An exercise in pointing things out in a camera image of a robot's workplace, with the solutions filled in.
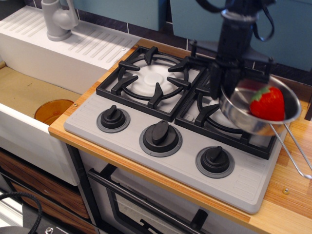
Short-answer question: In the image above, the black burner grate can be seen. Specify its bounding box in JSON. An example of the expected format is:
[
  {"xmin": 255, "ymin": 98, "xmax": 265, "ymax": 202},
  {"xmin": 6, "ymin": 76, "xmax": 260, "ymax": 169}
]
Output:
[
  {"xmin": 175, "ymin": 71, "xmax": 276, "ymax": 159},
  {"xmin": 96, "ymin": 46, "xmax": 206, "ymax": 122}
]

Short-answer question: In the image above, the black right stove knob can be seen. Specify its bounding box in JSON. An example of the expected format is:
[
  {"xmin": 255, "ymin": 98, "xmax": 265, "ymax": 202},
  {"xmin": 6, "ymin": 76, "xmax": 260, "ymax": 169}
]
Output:
[{"xmin": 195, "ymin": 146, "xmax": 235, "ymax": 179}]

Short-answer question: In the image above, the black left burner grate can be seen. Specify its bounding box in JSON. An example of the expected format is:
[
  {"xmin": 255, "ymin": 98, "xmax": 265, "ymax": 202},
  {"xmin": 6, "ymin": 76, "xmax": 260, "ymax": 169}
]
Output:
[{"xmin": 96, "ymin": 46, "xmax": 206, "ymax": 122}]

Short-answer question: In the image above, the orange plastic bowl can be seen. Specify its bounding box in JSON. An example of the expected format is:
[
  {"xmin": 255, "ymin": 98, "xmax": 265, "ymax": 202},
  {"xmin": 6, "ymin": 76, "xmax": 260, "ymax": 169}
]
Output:
[{"xmin": 34, "ymin": 99, "xmax": 74, "ymax": 125}]

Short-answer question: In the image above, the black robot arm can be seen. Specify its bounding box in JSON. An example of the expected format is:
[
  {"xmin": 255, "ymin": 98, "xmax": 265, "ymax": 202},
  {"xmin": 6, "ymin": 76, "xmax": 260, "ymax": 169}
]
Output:
[{"xmin": 191, "ymin": 0, "xmax": 275, "ymax": 99}]

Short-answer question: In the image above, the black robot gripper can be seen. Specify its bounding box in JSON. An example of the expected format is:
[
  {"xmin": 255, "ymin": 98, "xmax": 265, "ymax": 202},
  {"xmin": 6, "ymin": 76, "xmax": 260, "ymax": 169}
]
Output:
[{"xmin": 189, "ymin": 18, "xmax": 274, "ymax": 99}]

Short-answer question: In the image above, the black right burner grate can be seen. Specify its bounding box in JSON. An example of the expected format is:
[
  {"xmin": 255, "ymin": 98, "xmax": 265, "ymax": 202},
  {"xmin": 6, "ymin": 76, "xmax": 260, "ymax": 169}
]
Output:
[{"xmin": 175, "ymin": 71, "xmax": 276, "ymax": 159}]

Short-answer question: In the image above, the grey toy faucet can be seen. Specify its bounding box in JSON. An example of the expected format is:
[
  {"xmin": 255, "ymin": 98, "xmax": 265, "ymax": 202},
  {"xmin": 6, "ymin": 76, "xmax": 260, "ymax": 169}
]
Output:
[{"xmin": 41, "ymin": 0, "xmax": 78, "ymax": 41}]

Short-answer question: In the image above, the black braided cable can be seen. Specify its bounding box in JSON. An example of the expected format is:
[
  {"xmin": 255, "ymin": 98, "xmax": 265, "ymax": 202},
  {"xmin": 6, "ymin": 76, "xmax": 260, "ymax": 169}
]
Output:
[{"xmin": 0, "ymin": 192, "xmax": 43, "ymax": 234}]

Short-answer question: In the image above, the oven door with black handle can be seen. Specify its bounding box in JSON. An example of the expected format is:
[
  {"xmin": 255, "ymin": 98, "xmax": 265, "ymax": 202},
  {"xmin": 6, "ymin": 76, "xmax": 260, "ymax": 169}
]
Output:
[{"xmin": 87, "ymin": 164, "xmax": 249, "ymax": 234}]

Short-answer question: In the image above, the wooden drawer front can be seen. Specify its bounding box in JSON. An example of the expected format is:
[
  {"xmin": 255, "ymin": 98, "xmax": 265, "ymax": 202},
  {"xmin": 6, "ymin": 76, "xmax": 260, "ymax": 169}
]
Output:
[{"xmin": 0, "ymin": 149, "xmax": 96, "ymax": 234}]

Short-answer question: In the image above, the grey toy stove top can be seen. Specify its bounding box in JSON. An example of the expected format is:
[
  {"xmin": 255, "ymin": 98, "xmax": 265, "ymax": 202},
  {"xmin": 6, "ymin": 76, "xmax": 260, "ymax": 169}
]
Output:
[{"xmin": 63, "ymin": 45, "xmax": 298, "ymax": 215}]

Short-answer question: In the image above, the red plastic strawberry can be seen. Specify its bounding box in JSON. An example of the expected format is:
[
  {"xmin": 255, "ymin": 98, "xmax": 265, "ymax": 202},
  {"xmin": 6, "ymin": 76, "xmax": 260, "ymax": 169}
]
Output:
[{"xmin": 249, "ymin": 86, "xmax": 285, "ymax": 121}]

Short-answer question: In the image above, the white toy sink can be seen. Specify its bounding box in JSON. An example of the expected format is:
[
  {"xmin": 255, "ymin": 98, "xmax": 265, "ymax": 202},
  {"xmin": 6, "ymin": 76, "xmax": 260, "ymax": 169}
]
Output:
[{"xmin": 0, "ymin": 6, "xmax": 139, "ymax": 186}]

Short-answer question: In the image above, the small steel saucepan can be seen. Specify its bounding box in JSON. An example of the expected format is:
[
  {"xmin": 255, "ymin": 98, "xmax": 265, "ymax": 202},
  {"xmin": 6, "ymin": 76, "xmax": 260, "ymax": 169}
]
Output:
[{"xmin": 219, "ymin": 77, "xmax": 312, "ymax": 179}]

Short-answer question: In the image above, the black middle stove knob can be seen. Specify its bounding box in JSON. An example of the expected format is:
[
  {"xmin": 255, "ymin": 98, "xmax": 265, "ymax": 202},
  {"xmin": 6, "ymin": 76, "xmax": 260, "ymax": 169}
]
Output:
[{"xmin": 139, "ymin": 120, "xmax": 183, "ymax": 157}]

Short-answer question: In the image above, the black stove knob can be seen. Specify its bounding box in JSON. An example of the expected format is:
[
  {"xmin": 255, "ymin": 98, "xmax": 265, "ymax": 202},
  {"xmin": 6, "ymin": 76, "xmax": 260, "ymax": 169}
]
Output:
[
  {"xmin": 96, "ymin": 105, "xmax": 131, "ymax": 134},
  {"xmin": 195, "ymin": 146, "xmax": 235, "ymax": 179},
  {"xmin": 139, "ymin": 120, "xmax": 183, "ymax": 157}
]

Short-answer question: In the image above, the black left stove knob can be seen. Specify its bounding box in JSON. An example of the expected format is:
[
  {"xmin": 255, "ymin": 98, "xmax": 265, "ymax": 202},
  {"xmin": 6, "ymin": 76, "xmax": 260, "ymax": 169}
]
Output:
[{"xmin": 96, "ymin": 105, "xmax": 131, "ymax": 134}]

